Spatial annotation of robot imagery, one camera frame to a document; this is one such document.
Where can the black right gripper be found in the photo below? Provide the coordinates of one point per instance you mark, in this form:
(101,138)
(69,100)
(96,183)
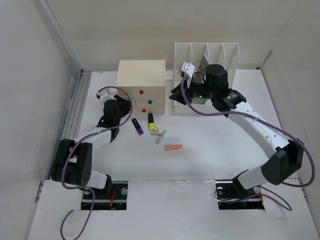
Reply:
(177,95)

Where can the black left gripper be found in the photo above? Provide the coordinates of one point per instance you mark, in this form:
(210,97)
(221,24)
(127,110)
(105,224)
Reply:
(124,104)

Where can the cream drawer cabinet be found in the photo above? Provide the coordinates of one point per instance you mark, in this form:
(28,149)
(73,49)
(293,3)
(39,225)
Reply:
(145,83)

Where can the small white eraser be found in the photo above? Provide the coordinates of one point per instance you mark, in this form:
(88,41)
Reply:
(155,133)

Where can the grey setup guide booklet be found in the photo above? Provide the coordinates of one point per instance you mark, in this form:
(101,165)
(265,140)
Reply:
(205,62)

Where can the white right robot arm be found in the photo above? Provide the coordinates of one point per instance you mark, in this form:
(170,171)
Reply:
(285,155)

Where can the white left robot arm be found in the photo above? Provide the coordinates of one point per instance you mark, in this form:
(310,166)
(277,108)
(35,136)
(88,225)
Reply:
(73,161)

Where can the purple highlighter marker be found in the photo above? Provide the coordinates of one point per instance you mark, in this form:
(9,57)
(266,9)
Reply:
(137,126)

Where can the yellow highlighter marker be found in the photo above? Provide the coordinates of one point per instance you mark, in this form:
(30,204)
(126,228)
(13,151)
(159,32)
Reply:
(151,124)

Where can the green transparent cap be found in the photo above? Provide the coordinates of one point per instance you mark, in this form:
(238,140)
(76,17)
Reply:
(160,138)

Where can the orange transparent cap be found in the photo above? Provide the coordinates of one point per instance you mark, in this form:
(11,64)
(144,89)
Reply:
(173,147)

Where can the white file organizer rack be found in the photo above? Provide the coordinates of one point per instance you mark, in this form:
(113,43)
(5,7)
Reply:
(225,54)

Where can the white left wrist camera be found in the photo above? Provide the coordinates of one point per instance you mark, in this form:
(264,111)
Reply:
(104,95)

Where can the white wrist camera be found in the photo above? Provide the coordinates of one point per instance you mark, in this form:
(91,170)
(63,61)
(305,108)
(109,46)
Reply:
(104,95)
(186,70)

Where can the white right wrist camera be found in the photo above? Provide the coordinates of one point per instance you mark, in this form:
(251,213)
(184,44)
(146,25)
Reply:
(186,70)

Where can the aluminium frame rail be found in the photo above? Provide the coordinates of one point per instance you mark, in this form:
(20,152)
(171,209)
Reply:
(78,84)

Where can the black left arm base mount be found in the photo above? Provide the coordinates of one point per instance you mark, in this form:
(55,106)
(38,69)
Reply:
(101,193)

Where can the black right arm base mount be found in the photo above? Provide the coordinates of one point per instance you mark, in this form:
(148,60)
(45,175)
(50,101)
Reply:
(232,196)

